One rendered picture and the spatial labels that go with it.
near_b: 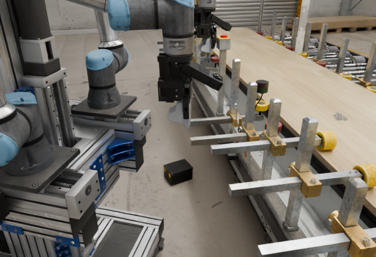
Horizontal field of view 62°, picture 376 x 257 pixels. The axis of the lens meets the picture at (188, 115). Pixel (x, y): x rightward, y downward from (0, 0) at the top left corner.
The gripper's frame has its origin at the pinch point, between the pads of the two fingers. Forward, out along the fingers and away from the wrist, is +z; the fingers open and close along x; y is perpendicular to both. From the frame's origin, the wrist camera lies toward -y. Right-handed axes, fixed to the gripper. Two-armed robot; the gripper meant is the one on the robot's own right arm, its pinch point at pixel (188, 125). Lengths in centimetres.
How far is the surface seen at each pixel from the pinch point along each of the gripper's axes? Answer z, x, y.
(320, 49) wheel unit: 29, -204, -100
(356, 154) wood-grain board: 32, -39, -66
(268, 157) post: 35, -39, -31
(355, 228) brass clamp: 24, 10, -45
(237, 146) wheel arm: 25.4, -31.3, -16.6
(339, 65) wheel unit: 34, -175, -107
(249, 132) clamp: 35, -60, -25
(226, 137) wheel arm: 36, -56, -13
